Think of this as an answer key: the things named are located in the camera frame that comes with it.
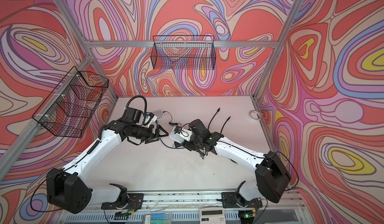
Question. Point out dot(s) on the black wire basket back wall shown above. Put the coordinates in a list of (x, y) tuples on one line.
[(183, 52)]

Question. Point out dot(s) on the clear plastic box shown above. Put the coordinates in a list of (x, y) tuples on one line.
[(158, 218)]

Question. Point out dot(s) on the white network switch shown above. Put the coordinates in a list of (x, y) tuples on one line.
[(180, 134), (158, 113)]

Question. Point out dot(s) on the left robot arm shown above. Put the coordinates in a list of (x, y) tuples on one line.
[(67, 188)]

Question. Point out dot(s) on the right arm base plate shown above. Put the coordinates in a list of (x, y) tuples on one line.
[(231, 200)]

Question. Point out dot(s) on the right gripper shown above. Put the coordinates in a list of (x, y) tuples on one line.
[(188, 145)]

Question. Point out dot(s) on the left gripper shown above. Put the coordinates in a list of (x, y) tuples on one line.
[(151, 136)]

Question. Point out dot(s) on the black wire basket left wall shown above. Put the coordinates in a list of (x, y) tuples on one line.
[(72, 107)]

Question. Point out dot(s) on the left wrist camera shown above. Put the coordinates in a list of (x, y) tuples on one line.
[(149, 119)]

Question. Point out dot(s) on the white calculator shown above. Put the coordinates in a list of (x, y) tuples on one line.
[(212, 215)]

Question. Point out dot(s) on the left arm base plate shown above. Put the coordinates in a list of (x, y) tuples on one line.
[(132, 201)]

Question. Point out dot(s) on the black wire basket wall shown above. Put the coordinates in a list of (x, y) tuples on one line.
[(72, 107), (183, 52)]

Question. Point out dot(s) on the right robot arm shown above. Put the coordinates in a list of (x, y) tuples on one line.
[(271, 176)]

